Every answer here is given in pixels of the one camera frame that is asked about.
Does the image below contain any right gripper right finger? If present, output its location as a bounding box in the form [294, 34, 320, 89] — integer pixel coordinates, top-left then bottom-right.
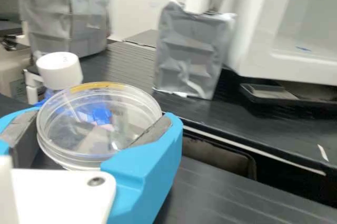
[100, 112, 184, 224]

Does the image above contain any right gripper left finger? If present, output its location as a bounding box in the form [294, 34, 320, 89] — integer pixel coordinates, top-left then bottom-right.
[0, 107, 41, 170]

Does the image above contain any petri dish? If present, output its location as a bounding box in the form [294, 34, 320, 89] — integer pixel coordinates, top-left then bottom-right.
[36, 81, 163, 171]

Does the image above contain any blue bottle holder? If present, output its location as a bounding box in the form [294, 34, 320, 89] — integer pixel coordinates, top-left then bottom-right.
[32, 98, 48, 110]

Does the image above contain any cream microscope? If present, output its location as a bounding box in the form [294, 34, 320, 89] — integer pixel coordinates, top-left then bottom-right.
[0, 11, 43, 105]

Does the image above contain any small bottle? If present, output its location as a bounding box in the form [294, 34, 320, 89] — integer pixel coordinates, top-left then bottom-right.
[35, 52, 84, 104]

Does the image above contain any white pipette stand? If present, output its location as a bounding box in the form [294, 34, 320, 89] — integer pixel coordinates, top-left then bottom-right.
[7, 0, 238, 101]

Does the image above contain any black tray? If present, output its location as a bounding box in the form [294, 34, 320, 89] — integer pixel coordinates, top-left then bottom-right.
[239, 82, 337, 112]

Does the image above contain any white incubator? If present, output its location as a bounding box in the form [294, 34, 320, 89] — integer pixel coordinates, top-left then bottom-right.
[205, 0, 337, 87]

